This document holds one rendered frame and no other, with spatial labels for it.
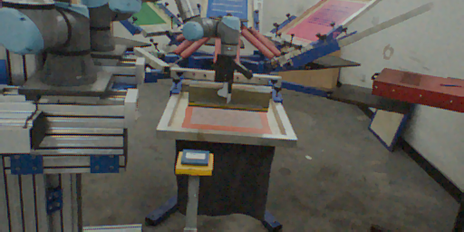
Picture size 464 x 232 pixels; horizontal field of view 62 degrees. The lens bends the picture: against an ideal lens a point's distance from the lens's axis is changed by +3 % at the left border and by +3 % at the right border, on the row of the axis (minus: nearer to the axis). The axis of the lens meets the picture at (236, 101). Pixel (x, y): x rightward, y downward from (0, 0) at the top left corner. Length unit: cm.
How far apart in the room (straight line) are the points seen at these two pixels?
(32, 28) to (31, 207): 80
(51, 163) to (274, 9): 522
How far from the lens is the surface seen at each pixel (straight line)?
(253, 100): 166
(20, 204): 167
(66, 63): 121
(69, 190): 167
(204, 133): 157
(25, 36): 108
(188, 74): 234
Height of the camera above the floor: 161
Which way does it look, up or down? 18 degrees down
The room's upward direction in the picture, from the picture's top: 6 degrees clockwise
